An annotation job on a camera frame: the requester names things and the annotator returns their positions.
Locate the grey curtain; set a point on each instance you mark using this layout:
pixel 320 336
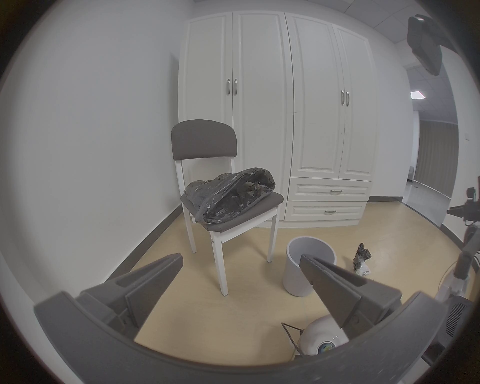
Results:
pixel 437 157

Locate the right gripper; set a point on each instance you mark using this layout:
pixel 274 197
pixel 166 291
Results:
pixel 472 212

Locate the black plastic bag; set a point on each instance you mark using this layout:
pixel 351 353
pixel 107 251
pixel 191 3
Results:
pixel 232 195

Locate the ceiling light panel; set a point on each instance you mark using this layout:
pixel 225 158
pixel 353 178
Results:
pixel 417 95

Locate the white chair grey cushions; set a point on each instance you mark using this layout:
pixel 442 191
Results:
pixel 204 140

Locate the crumpled black plastic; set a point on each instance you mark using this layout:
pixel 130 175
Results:
pixel 362 257

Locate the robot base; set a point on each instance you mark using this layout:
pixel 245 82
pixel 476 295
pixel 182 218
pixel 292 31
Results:
pixel 322 332

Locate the white trash bin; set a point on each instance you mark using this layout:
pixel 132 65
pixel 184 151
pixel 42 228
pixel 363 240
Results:
pixel 296 273

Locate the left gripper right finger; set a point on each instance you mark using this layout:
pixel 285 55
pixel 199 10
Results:
pixel 337 296

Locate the white printed wrapper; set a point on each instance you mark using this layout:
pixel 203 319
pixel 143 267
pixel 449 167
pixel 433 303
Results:
pixel 363 270

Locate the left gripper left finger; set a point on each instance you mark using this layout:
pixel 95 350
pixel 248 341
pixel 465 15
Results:
pixel 150 288

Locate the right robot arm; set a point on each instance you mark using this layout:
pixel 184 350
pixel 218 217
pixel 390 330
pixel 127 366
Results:
pixel 467 258

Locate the white wardrobe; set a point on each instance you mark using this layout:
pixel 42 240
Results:
pixel 311 112

